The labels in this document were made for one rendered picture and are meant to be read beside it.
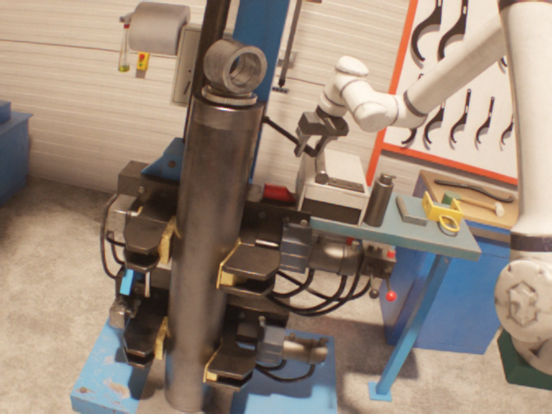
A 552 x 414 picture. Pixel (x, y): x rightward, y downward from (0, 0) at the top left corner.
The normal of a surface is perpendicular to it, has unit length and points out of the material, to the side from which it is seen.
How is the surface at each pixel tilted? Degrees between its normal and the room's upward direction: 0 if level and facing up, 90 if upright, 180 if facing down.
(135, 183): 90
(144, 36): 101
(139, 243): 0
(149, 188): 90
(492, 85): 90
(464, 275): 90
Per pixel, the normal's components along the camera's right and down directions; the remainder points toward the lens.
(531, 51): -0.62, 0.04
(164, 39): -0.09, 0.60
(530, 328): -0.84, 0.21
